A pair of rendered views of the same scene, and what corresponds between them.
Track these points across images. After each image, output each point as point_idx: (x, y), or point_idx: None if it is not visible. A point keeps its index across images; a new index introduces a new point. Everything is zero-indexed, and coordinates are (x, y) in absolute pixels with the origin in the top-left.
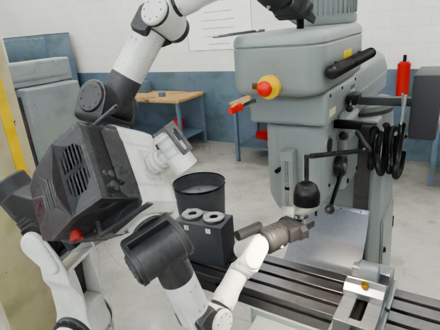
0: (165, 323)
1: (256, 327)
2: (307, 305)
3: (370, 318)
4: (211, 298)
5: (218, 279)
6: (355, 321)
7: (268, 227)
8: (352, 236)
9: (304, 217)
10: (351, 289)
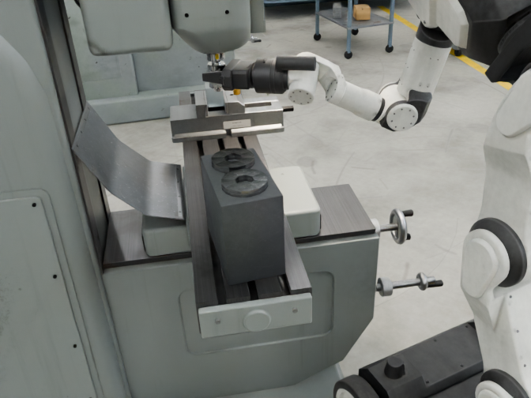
0: None
1: (295, 207)
2: (258, 148)
3: (262, 99)
4: (381, 103)
5: (284, 213)
6: (273, 103)
7: (273, 58)
8: (111, 140)
9: None
10: (242, 101)
